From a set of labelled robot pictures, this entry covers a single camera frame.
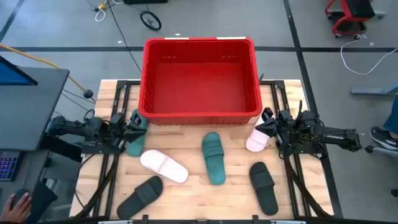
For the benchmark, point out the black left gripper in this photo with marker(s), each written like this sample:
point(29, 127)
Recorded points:
point(118, 130)

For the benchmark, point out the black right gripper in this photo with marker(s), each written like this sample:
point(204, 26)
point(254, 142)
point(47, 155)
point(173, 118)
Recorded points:
point(286, 130)

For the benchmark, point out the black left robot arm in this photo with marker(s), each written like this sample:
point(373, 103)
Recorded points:
point(74, 127)

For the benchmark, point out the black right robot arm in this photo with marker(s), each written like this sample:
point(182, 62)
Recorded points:
point(335, 137)

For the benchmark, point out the large red plastic bin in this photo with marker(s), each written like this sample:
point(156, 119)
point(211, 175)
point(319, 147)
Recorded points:
point(200, 87)

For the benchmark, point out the green foam slide sandal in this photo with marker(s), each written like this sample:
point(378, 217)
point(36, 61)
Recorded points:
point(136, 150)
point(214, 158)

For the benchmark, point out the black foam slide sandal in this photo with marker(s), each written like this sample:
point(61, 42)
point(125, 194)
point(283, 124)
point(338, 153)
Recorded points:
point(140, 197)
point(263, 186)

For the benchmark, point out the white tape strip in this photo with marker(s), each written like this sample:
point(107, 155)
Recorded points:
point(230, 38)
point(176, 38)

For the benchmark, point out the silver label plate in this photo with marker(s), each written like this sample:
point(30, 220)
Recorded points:
point(115, 222)
point(287, 222)

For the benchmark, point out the dark grey desk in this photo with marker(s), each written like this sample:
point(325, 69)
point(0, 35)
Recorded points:
point(31, 115)

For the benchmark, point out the black spoked wheel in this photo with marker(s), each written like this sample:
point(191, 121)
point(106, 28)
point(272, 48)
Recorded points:
point(150, 20)

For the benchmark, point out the office chair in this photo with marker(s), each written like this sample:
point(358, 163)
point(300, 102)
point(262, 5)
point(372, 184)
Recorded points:
point(381, 150)

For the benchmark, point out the person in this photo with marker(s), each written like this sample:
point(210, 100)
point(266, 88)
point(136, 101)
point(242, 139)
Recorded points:
point(384, 137)

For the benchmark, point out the black chair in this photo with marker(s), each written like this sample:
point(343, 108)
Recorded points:
point(42, 197)

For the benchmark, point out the computer monitor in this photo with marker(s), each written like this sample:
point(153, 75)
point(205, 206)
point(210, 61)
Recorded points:
point(14, 76)

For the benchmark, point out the backlit keyboard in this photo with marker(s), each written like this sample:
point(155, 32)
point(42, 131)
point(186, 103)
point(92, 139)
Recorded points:
point(7, 165)

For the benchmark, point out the black computer mouse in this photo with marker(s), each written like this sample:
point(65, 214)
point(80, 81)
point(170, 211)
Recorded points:
point(18, 194)

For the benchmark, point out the person's hand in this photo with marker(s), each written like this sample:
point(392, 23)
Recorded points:
point(17, 211)

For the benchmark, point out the black frame clamp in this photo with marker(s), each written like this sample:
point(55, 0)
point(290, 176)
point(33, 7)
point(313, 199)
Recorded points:
point(255, 219)
point(144, 219)

